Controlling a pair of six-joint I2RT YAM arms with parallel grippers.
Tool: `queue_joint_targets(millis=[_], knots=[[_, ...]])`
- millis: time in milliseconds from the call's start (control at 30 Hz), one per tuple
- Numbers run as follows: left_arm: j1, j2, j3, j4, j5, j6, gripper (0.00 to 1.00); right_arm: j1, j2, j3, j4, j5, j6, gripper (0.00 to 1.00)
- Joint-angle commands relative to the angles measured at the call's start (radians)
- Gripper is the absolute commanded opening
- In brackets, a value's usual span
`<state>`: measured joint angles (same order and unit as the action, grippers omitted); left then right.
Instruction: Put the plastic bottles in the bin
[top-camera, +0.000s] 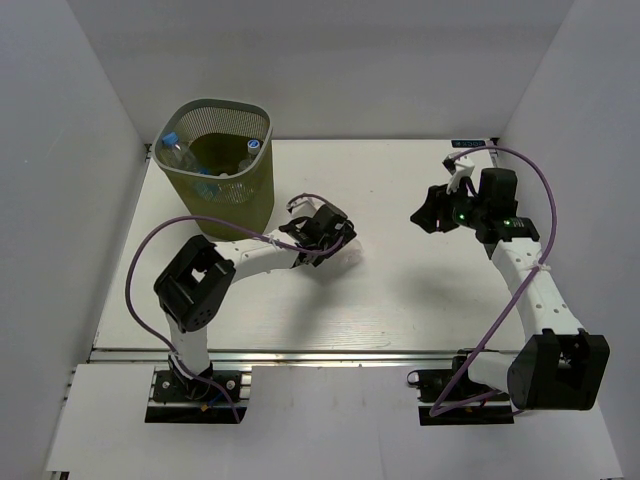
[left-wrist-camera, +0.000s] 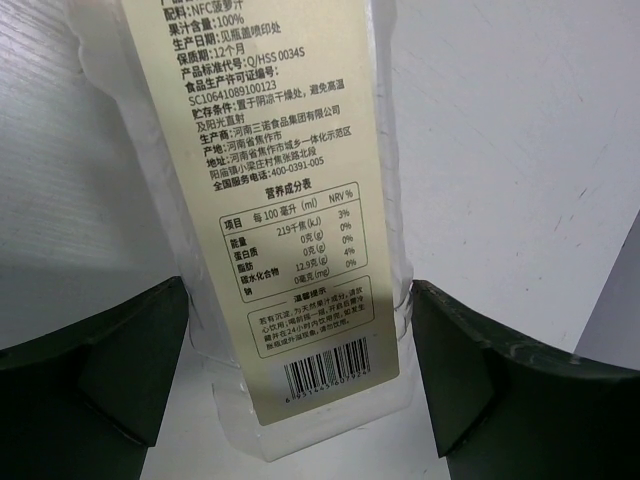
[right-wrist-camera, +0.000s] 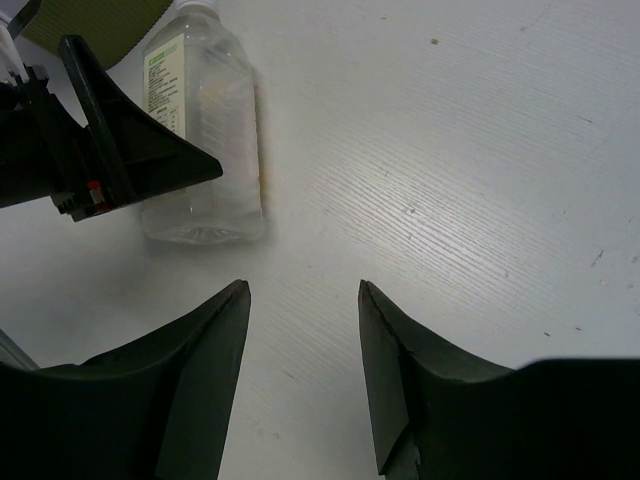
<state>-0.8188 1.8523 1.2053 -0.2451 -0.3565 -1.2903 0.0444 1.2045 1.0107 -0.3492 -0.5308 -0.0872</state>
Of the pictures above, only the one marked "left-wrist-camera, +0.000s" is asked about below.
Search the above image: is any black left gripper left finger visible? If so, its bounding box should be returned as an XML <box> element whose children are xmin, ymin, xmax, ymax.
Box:
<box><xmin>1</xmin><ymin>277</ymin><xmax>189</xmax><ymax>479</ymax></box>

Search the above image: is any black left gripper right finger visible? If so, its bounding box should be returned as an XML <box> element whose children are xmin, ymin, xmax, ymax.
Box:
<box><xmin>412</xmin><ymin>280</ymin><xmax>639</xmax><ymax>479</ymax></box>

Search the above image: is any cream label juice bottle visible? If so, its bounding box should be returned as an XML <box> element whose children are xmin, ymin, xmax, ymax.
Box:
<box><xmin>66</xmin><ymin>1</ymin><xmax>415</xmax><ymax>461</ymax></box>

